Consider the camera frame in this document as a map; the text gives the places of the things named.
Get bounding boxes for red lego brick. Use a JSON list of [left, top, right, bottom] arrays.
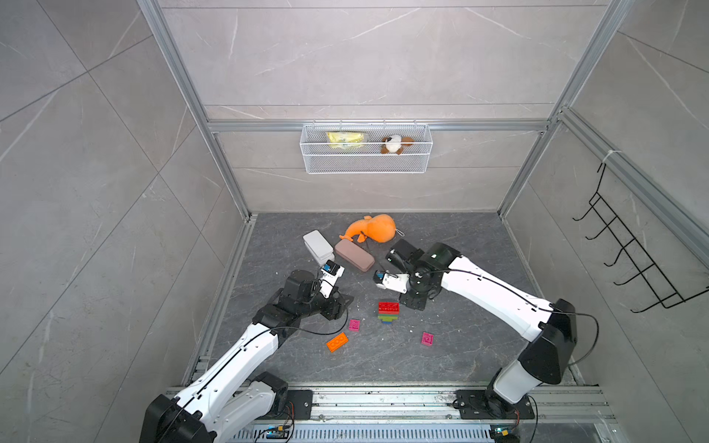
[[378, 302, 400, 316]]

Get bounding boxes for orange lego brick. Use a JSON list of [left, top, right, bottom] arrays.
[[326, 332, 349, 353]]

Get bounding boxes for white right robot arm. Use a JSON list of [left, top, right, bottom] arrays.
[[373, 240, 578, 413]]

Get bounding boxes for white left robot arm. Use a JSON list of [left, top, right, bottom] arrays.
[[140, 261, 354, 442]]

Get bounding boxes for white rectangular box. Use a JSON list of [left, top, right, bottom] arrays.
[[303, 230, 334, 267]]

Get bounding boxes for orange plush whale toy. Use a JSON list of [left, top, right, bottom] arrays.
[[340, 214, 397, 243]]

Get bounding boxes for pink rectangular case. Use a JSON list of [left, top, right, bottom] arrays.
[[334, 239, 375, 272]]

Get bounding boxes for brown white plush toy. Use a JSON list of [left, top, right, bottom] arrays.
[[380, 135, 415, 155]]

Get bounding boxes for yellow packet in basket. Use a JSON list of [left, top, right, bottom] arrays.
[[326, 131, 369, 151]]

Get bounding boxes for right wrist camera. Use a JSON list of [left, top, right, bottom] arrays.
[[373, 271, 409, 293]]

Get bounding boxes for white wire wall basket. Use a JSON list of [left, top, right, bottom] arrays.
[[299, 123, 433, 175]]

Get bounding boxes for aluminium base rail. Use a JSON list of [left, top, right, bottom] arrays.
[[148, 384, 616, 443]]

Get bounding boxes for black wire hook rack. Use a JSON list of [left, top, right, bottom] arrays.
[[572, 164, 708, 314]]

